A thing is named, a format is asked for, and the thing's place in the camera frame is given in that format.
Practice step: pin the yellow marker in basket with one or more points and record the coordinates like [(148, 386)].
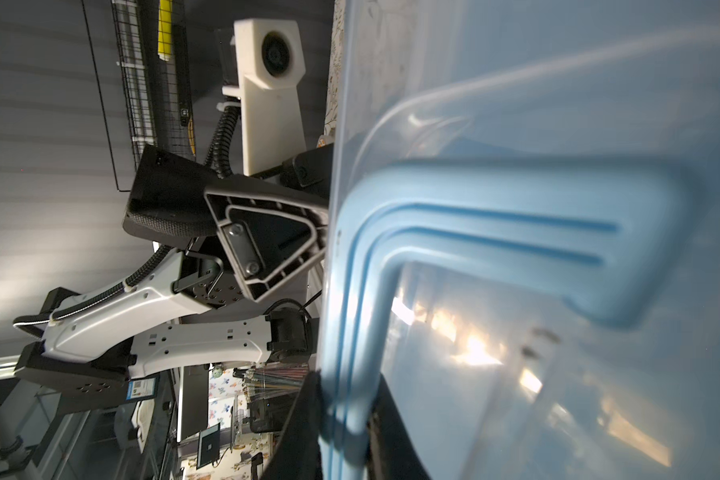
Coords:
[(164, 30)]

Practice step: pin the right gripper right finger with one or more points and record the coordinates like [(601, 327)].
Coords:
[(391, 454)]

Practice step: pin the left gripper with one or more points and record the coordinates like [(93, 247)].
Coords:
[(270, 227)]

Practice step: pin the black wire basket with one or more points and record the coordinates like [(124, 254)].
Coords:
[(157, 94)]

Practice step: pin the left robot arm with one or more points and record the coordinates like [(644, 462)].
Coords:
[(211, 293)]

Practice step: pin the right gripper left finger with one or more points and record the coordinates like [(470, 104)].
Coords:
[(297, 455)]

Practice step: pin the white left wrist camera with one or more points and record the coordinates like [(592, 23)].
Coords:
[(270, 65)]

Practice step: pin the light blue plastic toolbox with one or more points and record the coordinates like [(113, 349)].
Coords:
[(525, 240)]

